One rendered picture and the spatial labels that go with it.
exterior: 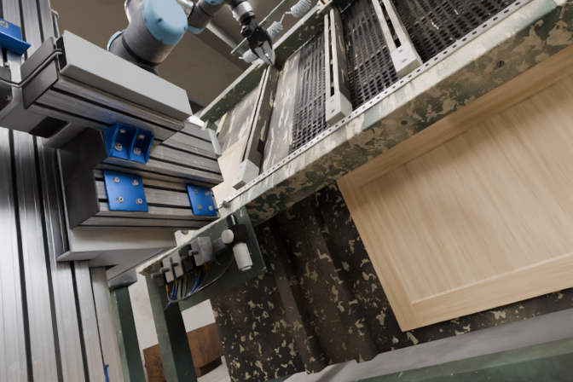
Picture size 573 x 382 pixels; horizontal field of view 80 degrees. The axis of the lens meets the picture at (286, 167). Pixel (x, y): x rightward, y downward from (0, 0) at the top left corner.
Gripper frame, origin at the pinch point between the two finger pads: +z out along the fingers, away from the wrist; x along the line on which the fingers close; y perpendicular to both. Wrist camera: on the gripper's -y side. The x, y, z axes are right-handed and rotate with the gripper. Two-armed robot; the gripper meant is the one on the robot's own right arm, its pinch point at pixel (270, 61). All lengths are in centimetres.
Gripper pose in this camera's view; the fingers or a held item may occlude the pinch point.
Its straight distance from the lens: 143.0
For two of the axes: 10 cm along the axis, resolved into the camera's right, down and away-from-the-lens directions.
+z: 5.1, 8.5, 1.0
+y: 2.5, -2.6, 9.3
